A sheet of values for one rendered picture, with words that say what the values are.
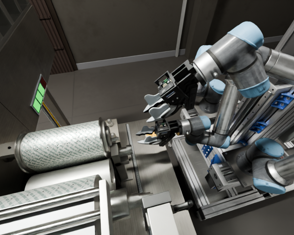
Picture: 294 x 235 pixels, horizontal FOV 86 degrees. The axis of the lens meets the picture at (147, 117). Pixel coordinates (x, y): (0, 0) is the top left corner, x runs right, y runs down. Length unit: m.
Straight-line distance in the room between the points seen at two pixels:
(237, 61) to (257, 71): 0.06
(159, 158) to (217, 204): 0.88
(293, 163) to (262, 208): 1.29
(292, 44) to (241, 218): 1.52
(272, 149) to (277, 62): 0.48
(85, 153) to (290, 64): 0.69
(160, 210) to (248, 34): 0.41
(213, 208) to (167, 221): 1.34
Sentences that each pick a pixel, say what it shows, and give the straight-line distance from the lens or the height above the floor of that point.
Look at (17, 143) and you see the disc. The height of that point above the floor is 1.32.
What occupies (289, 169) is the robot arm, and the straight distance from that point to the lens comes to 0.86.
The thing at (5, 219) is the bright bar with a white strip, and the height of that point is 1.44.
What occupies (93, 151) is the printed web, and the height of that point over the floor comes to 1.27.
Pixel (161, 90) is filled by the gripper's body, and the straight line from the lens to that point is 0.44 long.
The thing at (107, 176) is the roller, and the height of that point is 1.23.
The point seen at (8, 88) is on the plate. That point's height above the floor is 1.35.
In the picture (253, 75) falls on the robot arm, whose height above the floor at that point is 1.50.
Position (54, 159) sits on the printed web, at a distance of 0.59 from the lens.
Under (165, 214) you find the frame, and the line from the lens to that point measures 0.30.
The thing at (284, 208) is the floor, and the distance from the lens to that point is 2.21.
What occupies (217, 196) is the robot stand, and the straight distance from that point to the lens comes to 1.69.
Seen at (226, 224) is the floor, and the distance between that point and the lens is 1.89.
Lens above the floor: 1.74
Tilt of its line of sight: 51 degrees down
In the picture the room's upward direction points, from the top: straight up
